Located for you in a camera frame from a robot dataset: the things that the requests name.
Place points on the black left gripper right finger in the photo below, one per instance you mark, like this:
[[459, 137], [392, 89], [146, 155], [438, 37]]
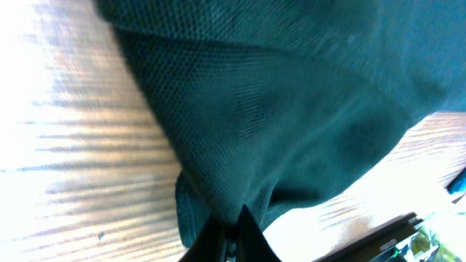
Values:
[[251, 243]]

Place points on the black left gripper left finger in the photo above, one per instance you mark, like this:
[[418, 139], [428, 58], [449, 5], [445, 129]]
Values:
[[209, 246]]

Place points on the blue polo shirt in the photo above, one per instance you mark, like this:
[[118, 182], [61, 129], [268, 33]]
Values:
[[458, 185]]

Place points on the black polo shirt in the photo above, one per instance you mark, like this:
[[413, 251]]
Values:
[[283, 104]]

